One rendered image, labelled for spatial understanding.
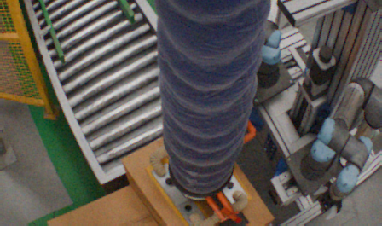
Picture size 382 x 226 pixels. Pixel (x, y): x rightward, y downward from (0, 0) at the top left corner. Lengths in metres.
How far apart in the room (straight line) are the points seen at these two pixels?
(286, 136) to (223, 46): 1.48
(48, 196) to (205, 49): 2.52
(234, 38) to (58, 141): 2.61
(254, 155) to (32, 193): 1.44
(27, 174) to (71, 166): 0.37
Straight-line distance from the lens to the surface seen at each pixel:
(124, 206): 2.90
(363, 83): 1.98
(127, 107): 3.07
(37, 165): 3.64
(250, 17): 1.11
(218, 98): 1.37
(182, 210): 2.34
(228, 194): 2.37
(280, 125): 2.62
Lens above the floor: 3.34
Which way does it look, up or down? 65 degrees down
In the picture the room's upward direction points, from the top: 1 degrees clockwise
